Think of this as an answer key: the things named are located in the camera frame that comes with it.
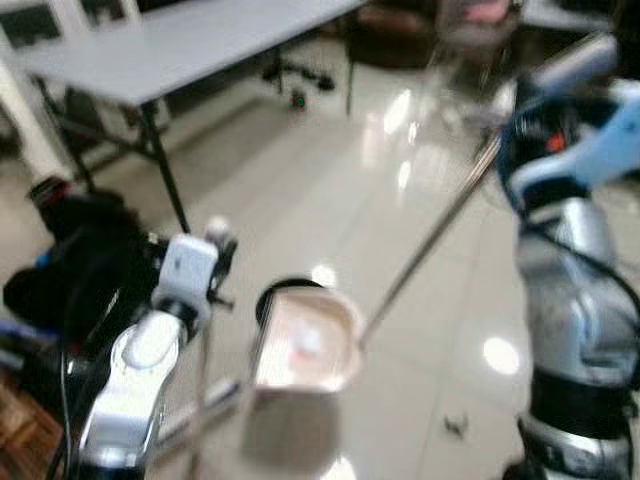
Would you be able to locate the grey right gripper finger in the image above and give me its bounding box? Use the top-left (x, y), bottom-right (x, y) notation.
top-left (529, 34), bottom-right (619, 97)

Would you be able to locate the broom with metal stick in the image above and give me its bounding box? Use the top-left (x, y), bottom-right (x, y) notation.
top-left (185, 215), bottom-right (234, 480)

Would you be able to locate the chair with pink cushion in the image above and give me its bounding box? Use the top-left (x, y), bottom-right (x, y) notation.
top-left (438, 0), bottom-right (523, 63)

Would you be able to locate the white long strip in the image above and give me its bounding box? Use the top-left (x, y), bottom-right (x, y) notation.
top-left (150, 378), bottom-right (244, 446)

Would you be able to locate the black bag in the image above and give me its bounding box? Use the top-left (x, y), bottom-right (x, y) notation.
top-left (0, 178), bottom-right (166, 346)

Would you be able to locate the brown sofa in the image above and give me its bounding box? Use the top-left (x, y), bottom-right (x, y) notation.
top-left (348, 5), bottom-right (443, 69)

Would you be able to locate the black wheeled chair base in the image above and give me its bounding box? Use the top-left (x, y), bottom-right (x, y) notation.
top-left (262, 58), bottom-right (337, 96)

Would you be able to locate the grey folding table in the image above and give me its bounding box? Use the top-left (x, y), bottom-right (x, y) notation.
top-left (10, 0), bottom-right (367, 233)

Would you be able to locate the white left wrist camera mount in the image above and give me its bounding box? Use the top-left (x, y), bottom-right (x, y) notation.
top-left (155, 234), bottom-right (220, 309)

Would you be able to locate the light blue right wrist camera mount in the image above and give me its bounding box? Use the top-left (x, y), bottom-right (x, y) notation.
top-left (510, 80), bottom-right (640, 197)

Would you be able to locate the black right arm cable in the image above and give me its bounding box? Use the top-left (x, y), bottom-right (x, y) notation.
top-left (498, 95), bottom-right (640, 311)

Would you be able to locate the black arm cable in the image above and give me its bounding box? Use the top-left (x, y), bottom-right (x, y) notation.
top-left (498, 95), bottom-right (640, 311)
top-left (52, 330), bottom-right (85, 476)

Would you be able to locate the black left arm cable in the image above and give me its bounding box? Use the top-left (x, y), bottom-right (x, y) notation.
top-left (52, 330), bottom-right (85, 476)

